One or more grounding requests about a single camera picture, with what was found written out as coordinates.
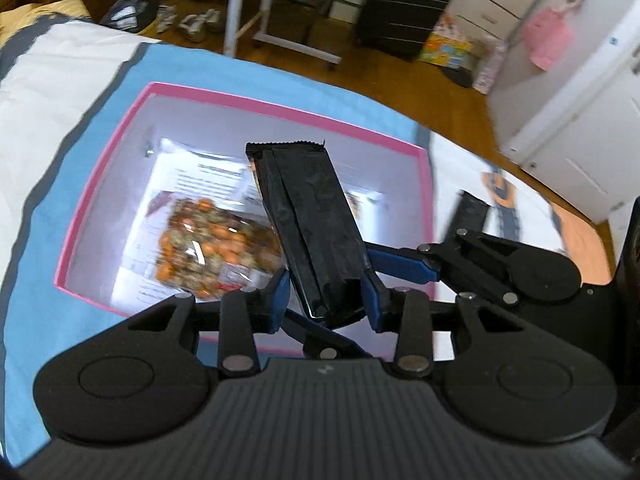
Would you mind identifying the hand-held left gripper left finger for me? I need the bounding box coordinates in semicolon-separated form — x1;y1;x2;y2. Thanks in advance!
127;269;292;377

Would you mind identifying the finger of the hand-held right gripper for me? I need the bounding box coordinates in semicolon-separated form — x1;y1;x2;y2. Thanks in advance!
280;312;373;359
365;230;516;296

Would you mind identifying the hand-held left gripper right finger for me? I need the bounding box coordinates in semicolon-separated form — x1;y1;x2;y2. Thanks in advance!
360;275;507;379

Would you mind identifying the black snack packet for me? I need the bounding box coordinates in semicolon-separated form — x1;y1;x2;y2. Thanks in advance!
444;189;493;241
245;141;371;328

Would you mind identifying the large clear nut bag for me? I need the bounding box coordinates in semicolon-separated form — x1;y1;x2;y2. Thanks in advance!
150;195;286;301

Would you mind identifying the pink cardboard box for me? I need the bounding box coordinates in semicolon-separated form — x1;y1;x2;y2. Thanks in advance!
54;82;437;361

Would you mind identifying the clear bag of orange snacks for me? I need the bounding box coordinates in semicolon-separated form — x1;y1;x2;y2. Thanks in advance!
112;137;271;306

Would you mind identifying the white door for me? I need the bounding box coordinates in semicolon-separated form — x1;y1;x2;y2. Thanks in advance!
500;0;640;226

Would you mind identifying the black floor disc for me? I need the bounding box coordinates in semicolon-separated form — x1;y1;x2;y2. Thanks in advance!
442;65;476;88

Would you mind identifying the white plastic bag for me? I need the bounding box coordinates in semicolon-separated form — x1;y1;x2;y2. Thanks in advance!
472;40;508;95

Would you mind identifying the colourful gift bag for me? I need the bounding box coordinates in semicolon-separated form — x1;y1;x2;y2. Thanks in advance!
417;15;473;71

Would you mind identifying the pink hanging bag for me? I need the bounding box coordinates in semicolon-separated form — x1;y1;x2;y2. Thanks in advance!
522;7;576;71

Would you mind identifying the black suitcase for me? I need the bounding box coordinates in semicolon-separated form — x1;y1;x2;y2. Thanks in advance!
355;0;457;63

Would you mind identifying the white sneaker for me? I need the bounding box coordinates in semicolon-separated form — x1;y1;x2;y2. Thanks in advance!
180;9;223;43
155;5;179;33

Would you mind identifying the wooden rolling side table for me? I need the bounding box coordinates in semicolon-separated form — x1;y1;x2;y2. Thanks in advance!
222;0;343;68

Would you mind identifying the black bag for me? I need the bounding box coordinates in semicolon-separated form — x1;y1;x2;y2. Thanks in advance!
100;0;161;33

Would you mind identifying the yellow pillow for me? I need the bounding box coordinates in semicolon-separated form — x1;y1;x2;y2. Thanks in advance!
0;0;93;41

